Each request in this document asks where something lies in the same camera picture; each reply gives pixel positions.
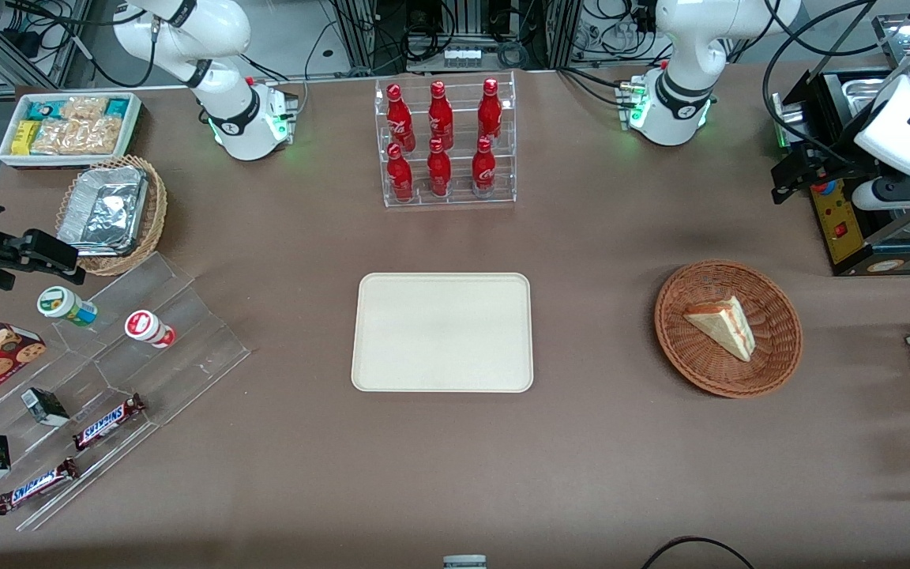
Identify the beige plastic tray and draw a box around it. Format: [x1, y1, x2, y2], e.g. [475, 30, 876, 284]
[351, 272, 535, 394]

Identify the aluminium foil container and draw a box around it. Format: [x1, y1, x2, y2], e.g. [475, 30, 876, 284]
[80, 164, 150, 194]
[57, 183, 146, 258]

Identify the black cable on table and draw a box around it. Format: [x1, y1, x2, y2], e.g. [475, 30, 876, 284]
[641, 536, 757, 569]

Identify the yellow snack packet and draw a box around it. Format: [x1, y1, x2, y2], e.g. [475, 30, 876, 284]
[10, 119, 39, 156]

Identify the red cola bottle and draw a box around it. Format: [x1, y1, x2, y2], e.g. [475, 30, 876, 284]
[426, 138, 453, 199]
[385, 84, 417, 153]
[476, 77, 504, 143]
[428, 80, 455, 151]
[471, 135, 498, 197]
[385, 142, 416, 204]

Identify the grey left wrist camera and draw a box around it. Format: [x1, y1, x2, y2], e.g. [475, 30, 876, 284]
[852, 175, 910, 212]

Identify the red lidded yogurt cup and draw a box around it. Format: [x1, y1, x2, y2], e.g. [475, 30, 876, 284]
[124, 309, 178, 350]

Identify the small clear cracker pack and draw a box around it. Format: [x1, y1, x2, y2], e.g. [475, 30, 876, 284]
[60, 96, 110, 124]

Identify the light wicker basket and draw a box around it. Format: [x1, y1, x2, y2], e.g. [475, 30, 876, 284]
[55, 154, 168, 277]

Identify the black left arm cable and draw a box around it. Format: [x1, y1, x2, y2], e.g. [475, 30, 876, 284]
[762, 0, 910, 168]

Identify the green lidded yogurt cup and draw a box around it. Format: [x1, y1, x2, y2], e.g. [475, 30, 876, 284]
[36, 285, 99, 329]

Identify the clear acrylic tiered display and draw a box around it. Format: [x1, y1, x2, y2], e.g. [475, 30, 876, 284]
[0, 251, 251, 533]

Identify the clear acrylic bottle rack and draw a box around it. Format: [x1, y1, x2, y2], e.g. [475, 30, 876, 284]
[374, 70, 518, 209]

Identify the large clear cracker pack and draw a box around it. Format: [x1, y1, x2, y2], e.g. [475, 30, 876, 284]
[32, 118, 122, 156]

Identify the triangular sandwich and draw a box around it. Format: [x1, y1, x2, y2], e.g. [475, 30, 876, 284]
[682, 296, 757, 363]

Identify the white snack bin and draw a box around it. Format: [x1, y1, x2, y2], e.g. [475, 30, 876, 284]
[0, 92, 144, 170]

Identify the steel food pan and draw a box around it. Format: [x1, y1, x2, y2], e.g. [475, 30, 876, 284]
[840, 77, 902, 121]

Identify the snickers chocolate bar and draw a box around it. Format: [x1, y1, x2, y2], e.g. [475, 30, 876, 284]
[72, 393, 146, 453]
[0, 457, 80, 517]

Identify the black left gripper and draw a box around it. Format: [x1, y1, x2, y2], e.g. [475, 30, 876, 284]
[770, 141, 900, 205]

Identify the brown wicker basket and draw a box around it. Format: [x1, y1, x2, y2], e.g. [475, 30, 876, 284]
[654, 259, 804, 399]

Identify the black hot food display case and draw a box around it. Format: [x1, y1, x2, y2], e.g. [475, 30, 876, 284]
[770, 13, 910, 278]

